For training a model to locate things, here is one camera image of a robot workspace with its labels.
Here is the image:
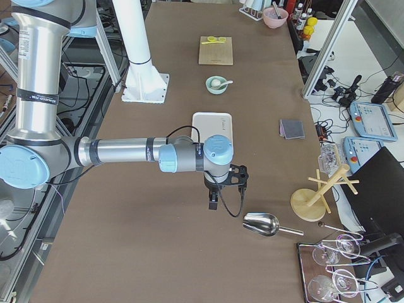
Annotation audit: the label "metal scoop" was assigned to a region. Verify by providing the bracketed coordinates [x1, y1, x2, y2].
[242, 212, 304, 237]

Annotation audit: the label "light green bowl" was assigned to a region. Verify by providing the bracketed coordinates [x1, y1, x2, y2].
[205, 76, 228, 95]

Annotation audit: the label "yellow plastic knife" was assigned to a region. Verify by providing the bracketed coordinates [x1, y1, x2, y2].
[201, 40, 226, 45]

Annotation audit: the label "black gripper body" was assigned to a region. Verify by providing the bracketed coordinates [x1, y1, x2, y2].
[204, 164, 249, 191]

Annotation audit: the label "white wire cup rack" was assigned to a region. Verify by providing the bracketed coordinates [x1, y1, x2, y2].
[239, 0, 264, 21]

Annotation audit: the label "pink bowl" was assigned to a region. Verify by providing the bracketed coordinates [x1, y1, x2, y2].
[263, 7, 289, 28]

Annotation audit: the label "grey folded cloth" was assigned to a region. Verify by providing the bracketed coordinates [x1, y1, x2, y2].
[279, 119, 306, 140]

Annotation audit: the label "black monitor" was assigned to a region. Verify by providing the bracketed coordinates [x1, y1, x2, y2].
[342, 147, 403, 235]

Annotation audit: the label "blue teach pendant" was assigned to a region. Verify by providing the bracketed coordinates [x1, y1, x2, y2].
[343, 136, 384, 173]
[349, 101, 398, 141]

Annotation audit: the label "yellow sauce bottle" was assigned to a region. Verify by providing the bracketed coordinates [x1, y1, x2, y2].
[302, 17, 318, 40]

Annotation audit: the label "wooden cutting board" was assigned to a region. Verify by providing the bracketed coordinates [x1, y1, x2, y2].
[198, 36, 234, 66]

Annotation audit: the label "white plastic tray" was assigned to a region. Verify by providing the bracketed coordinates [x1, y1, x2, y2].
[191, 112, 233, 143]

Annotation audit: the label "wine glass rack tray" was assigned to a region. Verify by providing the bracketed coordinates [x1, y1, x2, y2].
[297, 233, 378, 302]

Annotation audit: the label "clear glass mug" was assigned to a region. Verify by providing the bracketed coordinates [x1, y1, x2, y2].
[318, 143, 342, 175]

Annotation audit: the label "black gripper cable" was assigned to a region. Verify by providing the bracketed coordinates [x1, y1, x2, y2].
[165, 126, 247, 218]

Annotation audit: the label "white ceramic spoon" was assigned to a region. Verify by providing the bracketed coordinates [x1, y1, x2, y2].
[218, 80, 233, 89]

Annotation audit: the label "clear wine glass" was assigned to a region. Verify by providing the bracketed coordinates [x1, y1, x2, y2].
[312, 234, 360, 266]
[307, 269, 359, 302]

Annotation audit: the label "wooden cup stand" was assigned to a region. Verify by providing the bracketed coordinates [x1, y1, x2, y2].
[290, 145, 360, 222]

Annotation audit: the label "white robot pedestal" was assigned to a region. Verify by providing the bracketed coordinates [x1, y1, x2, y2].
[113, 0, 169, 104]

